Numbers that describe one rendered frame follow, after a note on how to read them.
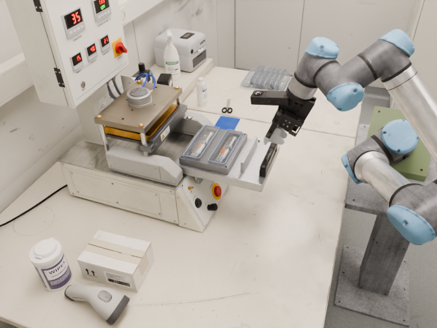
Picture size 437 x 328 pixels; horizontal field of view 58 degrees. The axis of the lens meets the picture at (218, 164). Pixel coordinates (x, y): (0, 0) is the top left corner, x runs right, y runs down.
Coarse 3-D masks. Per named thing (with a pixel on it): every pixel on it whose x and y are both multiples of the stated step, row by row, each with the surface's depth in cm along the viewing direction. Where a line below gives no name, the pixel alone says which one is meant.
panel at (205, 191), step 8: (192, 176) 132; (184, 184) 127; (192, 184) 131; (200, 184) 135; (208, 184) 139; (216, 184) 143; (224, 184) 148; (184, 192) 127; (192, 192) 131; (200, 192) 134; (208, 192) 138; (224, 192) 147; (192, 200) 130; (208, 200) 138; (216, 200) 142; (200, 208) 133; (200, 216) 132; (208, 216) 136
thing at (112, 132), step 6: (168, 108) 137; (174, 108) 137; (168, 114) 134; (162, 120) 131; (108, 126) 129; (156, 126) 128; (108, 132) 130; (114, 132) 129; (120, 132) 128; (126, 132) 127; (132, 132) 126; (138, 132) 126; (150, 132) 126; (114, 138) 130; (120, 138) 129; (126, 138) 129; (132, 138) 127; (138, 138) 126
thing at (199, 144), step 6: (204, 126) 137; (210, 126) 137; (204, 132) 135; (210, 132) 135; (216, 132) 134; (198, 138) 132; (204, 138) 132; (210, 138) 132; (192, 144) 129; (198, 144) 129; (204, 144) 129; (186, 150) 127; (192, 150) 127; (198, 150) 127; (192, 156) 124; (198, 156) 124
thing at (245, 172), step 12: (252, 144) 127; (264, 144) 134; (240, 156) 129; (252, 156) 129; (264, 156) 129; (276, 156) 133; (192, 168) 125; (240, 168) 125; (252, 168) 124; (216, 180) 124; (228, 180) 122; (240, 180) 120; (252, 180) 120; (264, 180) 120
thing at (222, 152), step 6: (228, 132) 134; (234, 132) 134; (240, 132) 134; (222, 138) 132; (228, 138) 132; (234, 138) 132; (222, 144) 129; (228, 144) 129; (234, 144) 129; (216, 150) 126; (222, 150) 126; (228, 150) 126; (216, 156) 124; (222, 156) 124; (228, 156) 124; (222, 162) 122
